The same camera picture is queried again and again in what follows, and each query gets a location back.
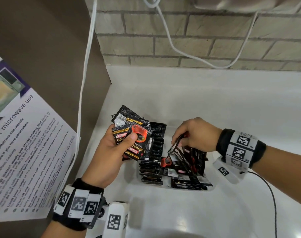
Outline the pile of black sachets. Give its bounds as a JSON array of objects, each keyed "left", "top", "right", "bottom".
[{"left": 139, "top": 121, "right": 213, "bottom": 191}]

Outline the thin black cable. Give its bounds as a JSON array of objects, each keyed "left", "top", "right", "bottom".
[{"left": 247, "top": 171, "right": 278, "bottom": 238}]

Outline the person's left forearm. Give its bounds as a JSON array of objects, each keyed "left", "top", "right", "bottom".
[{"left": 40, "top": 220, "right": 90, "bottom": 238}]

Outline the black wristband with marker tags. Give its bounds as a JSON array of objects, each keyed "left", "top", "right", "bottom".
[
  {"left": 52, "top": 178, "right": 108, "bottom": 231},
  {"left": 216, "top": 128, "right": 267, "bottom": 169}
]

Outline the person's left hand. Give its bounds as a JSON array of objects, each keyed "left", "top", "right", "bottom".
[{"left": 81, "top": 124, "right": 139, "bottom": 189}]

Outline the black sachet red label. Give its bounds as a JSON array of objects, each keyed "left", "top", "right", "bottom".
[{"left": 112, "top": 126, "right": 131, "bottom": 147}]

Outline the black sachet red cup print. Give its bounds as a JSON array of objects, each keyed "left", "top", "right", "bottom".
[{"left": 123, "top": 122, "right": 152, "bottom": 160}]

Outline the person's right forearm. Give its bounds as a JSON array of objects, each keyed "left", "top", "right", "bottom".
[{"left": 250, "top": 143, "right": 301, "bottom": 177}]

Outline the white appliance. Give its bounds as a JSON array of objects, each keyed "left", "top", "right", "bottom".
[{"left": 194, "top": 0, "right": 301, "bottom": 12}]

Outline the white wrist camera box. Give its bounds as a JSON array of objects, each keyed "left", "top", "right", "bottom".
[
  {"left": 212, "top": 157, "right": 247, "bottom": 184},
  {"left": 92, "top": 201, "right": 130, "bottom": 238}
]

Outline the looped white cable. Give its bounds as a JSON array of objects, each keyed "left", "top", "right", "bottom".
[{"left": 142, "top": 0, "right": 301, "bottom": 70}]

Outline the single black sachet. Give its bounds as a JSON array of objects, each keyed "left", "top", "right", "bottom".
[{"left": 167, "top": 132, "right": 188, "bottom": 158}]

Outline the microwave notice poster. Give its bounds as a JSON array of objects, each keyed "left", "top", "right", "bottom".
[{"left": 0, "top": 48, "right": 78, "bottom": 222}]

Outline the person's right hand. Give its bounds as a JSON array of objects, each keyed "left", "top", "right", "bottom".
[{"left": 171, "top": 117, "right": 223, "bottom": 156}]

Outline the black sachet with barcode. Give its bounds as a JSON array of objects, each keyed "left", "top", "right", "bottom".
[{"left": 111, "top": 105, "right": 151, "bottom": 127}]

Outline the straight white cable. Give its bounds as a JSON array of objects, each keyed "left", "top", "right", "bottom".
[{"left": 62, "top": 0, "right": 98, "bottom": 182}]

